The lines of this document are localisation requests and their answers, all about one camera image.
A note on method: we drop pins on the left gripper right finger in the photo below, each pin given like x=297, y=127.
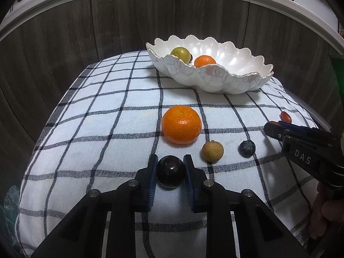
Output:
x=238, y=224

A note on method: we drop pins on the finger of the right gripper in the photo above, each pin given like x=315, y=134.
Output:
x=303, y=131
x=274, y=131

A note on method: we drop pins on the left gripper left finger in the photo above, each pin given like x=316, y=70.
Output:
x=103, y=224

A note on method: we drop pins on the orange mandarin with stem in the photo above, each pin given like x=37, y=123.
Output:
x=203, y=60

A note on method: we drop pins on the yellow-green round fruit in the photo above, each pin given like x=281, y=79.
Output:
x=181, y=53

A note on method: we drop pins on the red oblong grape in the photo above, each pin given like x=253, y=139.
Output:
x=274, y=122
x=285, y=117

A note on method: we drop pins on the person's right hand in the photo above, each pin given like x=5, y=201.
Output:
x=324, y=210

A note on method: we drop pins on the dark blue blueberry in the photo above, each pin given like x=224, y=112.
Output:
x=247, y=148

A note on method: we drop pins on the tan longan fruit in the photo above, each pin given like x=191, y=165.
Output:
x=212, y=151

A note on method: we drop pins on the white scalloped ceramic bowl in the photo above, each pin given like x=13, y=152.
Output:
x=235, y=72

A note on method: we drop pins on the white black checkered cloth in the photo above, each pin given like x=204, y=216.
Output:
x=108, y=124

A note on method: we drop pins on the dark wood cabinet fronts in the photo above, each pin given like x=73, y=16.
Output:
x=42, y=57

